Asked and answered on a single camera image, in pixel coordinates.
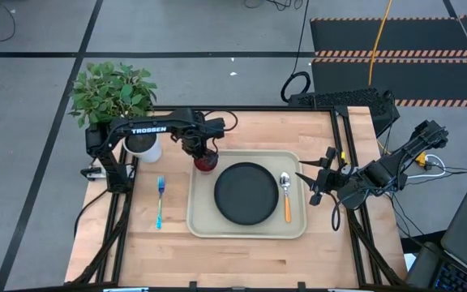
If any yellow cable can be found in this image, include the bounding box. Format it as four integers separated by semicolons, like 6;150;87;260
367;0;393;87

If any black round plate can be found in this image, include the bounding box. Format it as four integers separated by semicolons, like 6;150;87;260
213;161;280;226

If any white cable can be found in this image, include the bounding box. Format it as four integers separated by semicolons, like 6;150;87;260
407;153;448;179

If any blue-handled fork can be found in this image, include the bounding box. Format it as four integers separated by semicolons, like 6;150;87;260
156;175;166;230

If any black coiled cable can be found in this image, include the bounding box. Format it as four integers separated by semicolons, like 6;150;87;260
281;0;312;104

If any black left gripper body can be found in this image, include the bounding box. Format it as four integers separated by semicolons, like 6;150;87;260
178;129;218;159

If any grey rounded case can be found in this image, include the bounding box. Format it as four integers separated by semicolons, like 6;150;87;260
405;242;441;289

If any beige plastic tray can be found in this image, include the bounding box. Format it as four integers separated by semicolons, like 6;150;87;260
186;149;308;239

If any black backlit keyboard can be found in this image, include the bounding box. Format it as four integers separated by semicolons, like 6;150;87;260
434;261;467;292

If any red ribbed cup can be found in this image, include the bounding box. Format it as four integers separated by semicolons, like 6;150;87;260
193;152;220;174

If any white plant pot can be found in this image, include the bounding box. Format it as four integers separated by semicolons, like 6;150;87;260
122;131;163;164

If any black metal table frame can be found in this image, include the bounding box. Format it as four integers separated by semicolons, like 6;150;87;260
71;105;405;287

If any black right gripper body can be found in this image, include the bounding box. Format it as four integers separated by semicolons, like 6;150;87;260
309;146;354;207

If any black cable bundle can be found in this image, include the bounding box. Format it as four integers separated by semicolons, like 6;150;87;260
243;0;304;12

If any green leafy plant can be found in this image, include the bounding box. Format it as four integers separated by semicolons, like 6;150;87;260
67;61;158;129

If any orange-handled metal spoon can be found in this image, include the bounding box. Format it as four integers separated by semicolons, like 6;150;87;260
279;171;293;224

